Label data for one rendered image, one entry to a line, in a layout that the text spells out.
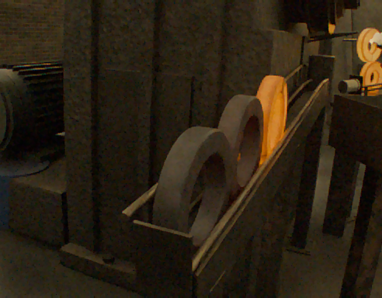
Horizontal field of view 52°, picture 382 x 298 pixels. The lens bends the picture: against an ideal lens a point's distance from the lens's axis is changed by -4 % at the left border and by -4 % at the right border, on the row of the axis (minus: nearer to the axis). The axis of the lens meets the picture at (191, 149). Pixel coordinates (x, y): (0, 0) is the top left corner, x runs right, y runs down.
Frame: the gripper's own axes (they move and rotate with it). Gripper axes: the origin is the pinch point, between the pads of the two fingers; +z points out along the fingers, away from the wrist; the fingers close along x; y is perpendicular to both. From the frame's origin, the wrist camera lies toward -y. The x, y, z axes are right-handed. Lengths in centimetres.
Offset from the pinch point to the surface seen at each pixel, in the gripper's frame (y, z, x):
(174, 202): 4, -85, 147
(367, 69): -11.9, -5.3, 2.1
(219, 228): -3, -84, 138
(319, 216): -86, -19, 13
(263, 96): 4, -61, 115
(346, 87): -19.4, -8.3, 17.1
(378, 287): -70, -72, 41
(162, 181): 5, -82, 147
